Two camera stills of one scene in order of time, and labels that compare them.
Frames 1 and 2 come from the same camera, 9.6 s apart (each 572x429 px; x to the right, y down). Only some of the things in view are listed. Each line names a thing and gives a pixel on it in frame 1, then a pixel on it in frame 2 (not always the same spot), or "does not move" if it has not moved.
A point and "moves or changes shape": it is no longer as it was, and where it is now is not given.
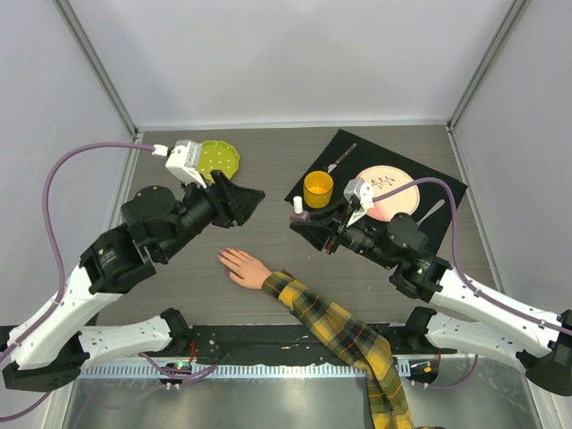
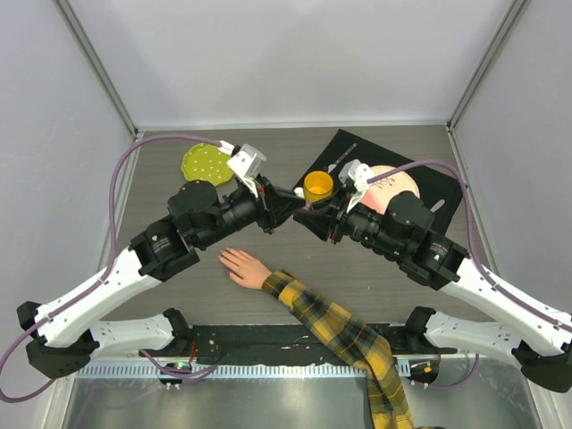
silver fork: x=436 y=206 does not move
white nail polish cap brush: x=298 y=204 moves or changes shape
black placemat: x=346 y=157 does not move
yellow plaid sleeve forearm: x=388 y=406 does not move
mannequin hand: x=243 y=268 does not move
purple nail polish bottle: x=301 y=217 moves or changes shape
